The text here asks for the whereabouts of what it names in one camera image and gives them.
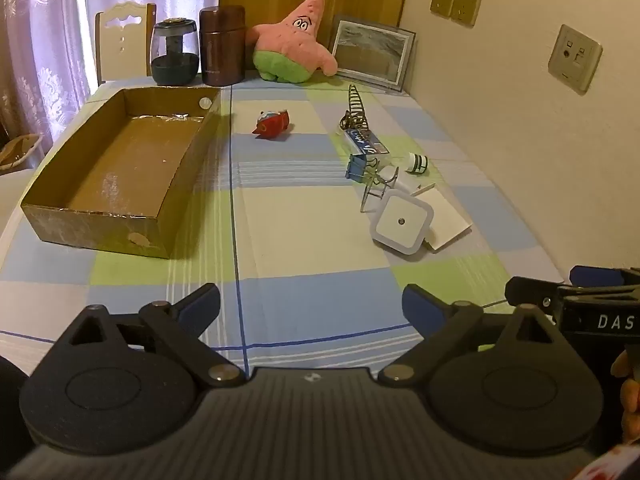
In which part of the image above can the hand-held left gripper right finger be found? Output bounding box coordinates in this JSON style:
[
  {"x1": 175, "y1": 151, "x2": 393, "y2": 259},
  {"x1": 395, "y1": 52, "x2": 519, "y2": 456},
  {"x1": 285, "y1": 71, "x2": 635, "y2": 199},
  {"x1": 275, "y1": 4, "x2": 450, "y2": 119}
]
[{"x1": 377, "y1": 283, "x2": 577, "y2": 388}]

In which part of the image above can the brown metal canister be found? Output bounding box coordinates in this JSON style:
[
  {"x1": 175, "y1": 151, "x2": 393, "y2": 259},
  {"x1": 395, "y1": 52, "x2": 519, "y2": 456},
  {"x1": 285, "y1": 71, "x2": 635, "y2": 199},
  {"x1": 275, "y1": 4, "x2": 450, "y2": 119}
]
[{"x1": 198, "y1": 5, "x2": 247, "y2": 87}]

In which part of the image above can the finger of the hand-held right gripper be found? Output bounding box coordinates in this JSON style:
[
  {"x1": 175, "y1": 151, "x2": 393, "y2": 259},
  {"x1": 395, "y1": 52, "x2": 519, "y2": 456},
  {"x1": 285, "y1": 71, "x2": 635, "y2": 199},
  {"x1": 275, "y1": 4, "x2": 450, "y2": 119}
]
[
  {"x1": 570, "y1": 265, "x2": 640, "y2": 286},
  {"x1": 504, "y1": 275, "x2": 577, "y2": 315}
]

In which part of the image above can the metal wire spiral tower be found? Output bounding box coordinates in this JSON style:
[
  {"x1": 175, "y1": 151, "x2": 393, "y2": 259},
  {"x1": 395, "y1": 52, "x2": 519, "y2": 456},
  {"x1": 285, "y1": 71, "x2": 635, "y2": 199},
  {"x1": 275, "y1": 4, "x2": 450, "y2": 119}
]
[{"x1": 339, "y1": 84, "x2": 372, "y2": 133}]

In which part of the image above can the clear pack with blue label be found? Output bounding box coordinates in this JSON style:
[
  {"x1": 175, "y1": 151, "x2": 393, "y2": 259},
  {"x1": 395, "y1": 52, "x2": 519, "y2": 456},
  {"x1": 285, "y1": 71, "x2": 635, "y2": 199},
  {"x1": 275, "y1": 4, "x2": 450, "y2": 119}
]
[{"x1": 344, "y1": 127, "x2": 390, "y2": 157}]

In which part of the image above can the cream wooden chair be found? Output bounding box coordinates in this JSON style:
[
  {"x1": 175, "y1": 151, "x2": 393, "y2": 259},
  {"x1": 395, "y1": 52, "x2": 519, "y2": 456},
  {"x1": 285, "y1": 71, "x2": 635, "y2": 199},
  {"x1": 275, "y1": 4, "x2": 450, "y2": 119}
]
[{"x1": 95, "y1": 1, "x2": 157, "y2": 86}]

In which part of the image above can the white wall socket panel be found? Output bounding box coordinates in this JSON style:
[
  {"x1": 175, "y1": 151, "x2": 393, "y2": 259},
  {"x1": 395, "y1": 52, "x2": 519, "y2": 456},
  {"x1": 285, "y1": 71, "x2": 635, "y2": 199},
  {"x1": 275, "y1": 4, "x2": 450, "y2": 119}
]
[{"x1": 547, "y1": 24, "x2": 603, "y2": 95}]

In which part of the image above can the person's right hand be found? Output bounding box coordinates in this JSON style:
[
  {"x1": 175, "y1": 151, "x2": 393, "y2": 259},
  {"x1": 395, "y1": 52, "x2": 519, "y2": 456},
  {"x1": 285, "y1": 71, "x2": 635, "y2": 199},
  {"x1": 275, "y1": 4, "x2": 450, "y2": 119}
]
[{"x1": 610, "y1": 348, "x2": 640, "y2": 453}]

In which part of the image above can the pink starfish plush toy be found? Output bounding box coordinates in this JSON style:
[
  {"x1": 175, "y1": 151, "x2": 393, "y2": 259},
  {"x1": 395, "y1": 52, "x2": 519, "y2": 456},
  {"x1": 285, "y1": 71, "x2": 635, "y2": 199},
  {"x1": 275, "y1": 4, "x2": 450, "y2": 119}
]
[{"x1": 248, "y1": 0, "x2": 338, "y2": 84}]

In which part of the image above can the glass sand picture frame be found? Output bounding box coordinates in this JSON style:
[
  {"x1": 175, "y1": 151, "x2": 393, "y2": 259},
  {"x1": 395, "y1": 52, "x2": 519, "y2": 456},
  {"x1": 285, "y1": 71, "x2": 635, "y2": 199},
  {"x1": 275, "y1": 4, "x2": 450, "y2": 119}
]
[{"x1": 328, "y1": 14, "x2": 417, "y2": 93}]

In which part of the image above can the cardboard box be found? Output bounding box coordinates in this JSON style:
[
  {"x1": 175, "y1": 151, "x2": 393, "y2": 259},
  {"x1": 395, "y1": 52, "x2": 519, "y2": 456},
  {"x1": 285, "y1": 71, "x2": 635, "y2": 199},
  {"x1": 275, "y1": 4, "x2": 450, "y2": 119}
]
[{"x1": 20, "y1": 86, "x2": 222, "y2": 260}]

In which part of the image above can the white low furniture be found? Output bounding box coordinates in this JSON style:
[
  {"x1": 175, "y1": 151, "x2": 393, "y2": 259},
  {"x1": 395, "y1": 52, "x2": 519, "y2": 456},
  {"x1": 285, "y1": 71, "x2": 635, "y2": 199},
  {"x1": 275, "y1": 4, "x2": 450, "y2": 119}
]
[{"x1": 0, "y1": 167, "x2": 37, "y2": 241}]

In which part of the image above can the blue binder clip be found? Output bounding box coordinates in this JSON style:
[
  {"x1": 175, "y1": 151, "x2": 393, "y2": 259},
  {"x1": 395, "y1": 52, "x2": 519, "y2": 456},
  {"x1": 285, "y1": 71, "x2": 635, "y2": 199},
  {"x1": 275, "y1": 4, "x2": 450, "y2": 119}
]
[{"x1": 344, "y1": 155, "x2": 381, "y2": 181}]

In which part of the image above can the metal wire stand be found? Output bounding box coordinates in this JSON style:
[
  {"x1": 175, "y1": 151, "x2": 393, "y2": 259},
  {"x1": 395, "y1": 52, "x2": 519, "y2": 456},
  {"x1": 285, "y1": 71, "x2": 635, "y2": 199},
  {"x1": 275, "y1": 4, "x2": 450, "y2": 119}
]
[{"x1": 359, "y1": 165, "x2": 401, "y2": 214}]

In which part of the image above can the clear jar with black base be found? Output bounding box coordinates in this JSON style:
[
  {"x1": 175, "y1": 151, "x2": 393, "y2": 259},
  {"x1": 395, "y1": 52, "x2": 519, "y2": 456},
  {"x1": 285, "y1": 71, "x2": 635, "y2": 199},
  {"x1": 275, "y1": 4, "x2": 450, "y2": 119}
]
[{"x1": 150, "y1": 17, "x2": 199, "y2": 86}]

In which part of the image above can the white square night light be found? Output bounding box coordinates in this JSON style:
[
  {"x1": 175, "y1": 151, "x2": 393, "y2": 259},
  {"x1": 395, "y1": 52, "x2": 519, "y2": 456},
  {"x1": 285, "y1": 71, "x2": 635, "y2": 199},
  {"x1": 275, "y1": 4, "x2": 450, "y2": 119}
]
[{"x1": 369, "y1": 192, "x2": 436, "y2": 256}]

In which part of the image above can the woven basket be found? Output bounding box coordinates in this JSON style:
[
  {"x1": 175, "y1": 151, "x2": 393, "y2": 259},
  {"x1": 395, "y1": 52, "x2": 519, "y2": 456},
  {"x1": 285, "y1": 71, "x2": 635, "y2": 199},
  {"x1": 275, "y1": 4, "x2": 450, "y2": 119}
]
[{"x1": 0, "y1": 132, "x2": 46, "y2": 176}]

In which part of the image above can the white flat card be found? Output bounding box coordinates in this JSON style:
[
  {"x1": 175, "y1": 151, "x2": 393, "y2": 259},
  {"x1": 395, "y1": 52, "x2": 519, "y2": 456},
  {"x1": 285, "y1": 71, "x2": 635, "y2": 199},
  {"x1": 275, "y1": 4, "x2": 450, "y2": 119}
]
[{"x1": 400, "y1": 183, "x2": 473, "y2": 251}]

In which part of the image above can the small red toy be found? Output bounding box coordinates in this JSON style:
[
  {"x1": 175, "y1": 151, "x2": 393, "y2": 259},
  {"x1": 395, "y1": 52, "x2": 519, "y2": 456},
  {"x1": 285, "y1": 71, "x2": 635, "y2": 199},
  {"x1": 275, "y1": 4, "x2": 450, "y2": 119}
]
[{"x1": 251, "y1": 108, "x2": 291, "y2": 139}]

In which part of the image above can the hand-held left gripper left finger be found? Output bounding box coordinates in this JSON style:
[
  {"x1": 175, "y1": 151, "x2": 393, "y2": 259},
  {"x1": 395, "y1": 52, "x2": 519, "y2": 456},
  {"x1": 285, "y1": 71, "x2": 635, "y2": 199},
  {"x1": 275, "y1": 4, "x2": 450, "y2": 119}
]
[{"x1": 44, "y1": 282, "x2": 246, "y2": 388}]

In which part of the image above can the red white patterned cloth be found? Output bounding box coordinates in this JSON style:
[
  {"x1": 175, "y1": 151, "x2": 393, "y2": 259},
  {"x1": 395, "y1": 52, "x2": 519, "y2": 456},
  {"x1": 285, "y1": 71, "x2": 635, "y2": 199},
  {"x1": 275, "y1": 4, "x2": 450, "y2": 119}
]
[{"x1": 575, "y1": 447, "x2": 640, "y2": 480}]

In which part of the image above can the white bottle with green bands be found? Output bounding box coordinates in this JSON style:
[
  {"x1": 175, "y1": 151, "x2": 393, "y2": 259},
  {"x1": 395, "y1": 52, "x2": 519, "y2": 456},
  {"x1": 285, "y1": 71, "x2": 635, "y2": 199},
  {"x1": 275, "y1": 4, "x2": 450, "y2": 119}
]
[{"x1": 404, "y1": 152, "x2": 430, "y2": 176}]

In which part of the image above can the purple lace curtain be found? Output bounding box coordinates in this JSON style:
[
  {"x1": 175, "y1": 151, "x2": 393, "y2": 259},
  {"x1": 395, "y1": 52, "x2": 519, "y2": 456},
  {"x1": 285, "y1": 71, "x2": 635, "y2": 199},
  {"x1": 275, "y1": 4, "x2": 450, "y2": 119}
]
[{"x1": 0, "y1": 0, "x2": 221, "y2": 147}]

